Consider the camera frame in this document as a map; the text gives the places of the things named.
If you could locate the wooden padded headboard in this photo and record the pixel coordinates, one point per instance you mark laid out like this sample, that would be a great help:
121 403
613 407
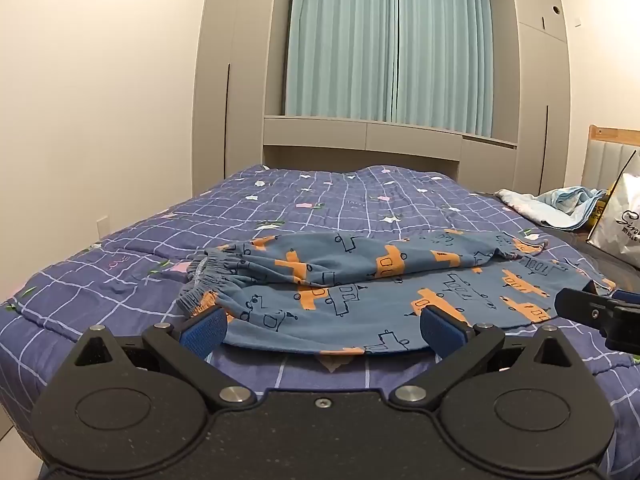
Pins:
607 162

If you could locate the dark grey bed sheet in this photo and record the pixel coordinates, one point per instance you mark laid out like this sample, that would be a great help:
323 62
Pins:
575 247

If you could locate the beige wardrobe with round hole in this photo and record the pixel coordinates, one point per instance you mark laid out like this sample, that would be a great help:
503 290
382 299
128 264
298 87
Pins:
535 100

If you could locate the purple checked floral blanket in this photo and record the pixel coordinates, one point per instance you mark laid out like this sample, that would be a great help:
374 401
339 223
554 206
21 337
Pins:
300 200

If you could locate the white wall outlet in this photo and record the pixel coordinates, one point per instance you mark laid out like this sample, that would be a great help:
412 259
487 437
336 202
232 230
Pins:
103 226

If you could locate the white plastic bag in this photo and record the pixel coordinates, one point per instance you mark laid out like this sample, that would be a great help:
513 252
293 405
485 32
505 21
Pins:
622 220

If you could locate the yellow package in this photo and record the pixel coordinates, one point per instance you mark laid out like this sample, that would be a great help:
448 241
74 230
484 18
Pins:
597 212

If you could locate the light blue crumpled cloth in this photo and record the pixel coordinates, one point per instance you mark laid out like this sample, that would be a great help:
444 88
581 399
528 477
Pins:
560 205

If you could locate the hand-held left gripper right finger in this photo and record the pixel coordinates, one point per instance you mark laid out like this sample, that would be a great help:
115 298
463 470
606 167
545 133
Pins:
441 329

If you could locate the blue pants with orange print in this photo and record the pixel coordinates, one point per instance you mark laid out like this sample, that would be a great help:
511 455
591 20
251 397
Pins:
350 260

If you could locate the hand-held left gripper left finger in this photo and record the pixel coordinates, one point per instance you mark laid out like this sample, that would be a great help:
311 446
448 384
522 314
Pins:
204 334

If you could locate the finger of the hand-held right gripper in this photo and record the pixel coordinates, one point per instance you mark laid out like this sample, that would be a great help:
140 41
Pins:
575 302
627 297

